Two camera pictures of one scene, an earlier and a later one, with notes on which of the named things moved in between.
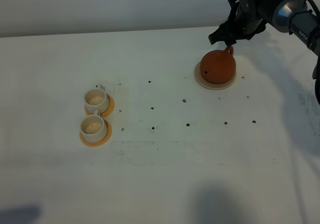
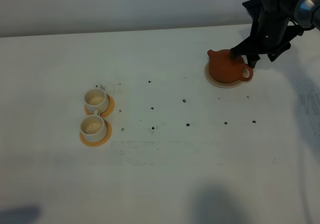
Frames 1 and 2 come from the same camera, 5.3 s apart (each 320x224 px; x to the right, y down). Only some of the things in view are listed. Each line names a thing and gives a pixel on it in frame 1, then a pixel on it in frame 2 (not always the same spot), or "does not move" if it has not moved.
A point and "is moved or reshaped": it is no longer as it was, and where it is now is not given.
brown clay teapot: (219, 66) is moved or reshaped
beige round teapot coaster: (208, 84) → (219, 83)
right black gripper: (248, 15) → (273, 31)
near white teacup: (93, 128) does not move
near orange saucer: (99, 143) does not move
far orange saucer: (108, 111) does not move
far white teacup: (96, 98) does not move
